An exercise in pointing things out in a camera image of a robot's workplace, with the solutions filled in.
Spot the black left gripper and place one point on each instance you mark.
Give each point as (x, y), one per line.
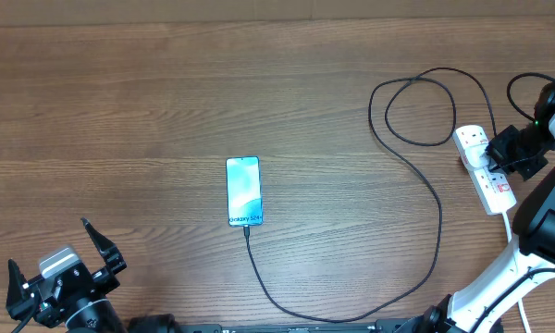
(18, 302)

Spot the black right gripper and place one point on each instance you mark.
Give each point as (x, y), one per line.
(499, 148)

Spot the blue screen Galaxy smartphone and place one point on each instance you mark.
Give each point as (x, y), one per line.
(244, 191)

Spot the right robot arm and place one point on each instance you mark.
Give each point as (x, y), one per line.
(529, 257)

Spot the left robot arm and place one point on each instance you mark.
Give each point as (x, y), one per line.
(67, 293)

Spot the white charger plug adapter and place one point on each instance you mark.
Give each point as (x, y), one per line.
(475, 156)

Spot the white power extension strip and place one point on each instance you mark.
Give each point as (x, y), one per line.
(493, 188)

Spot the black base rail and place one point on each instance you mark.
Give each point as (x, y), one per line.
(296, 328)

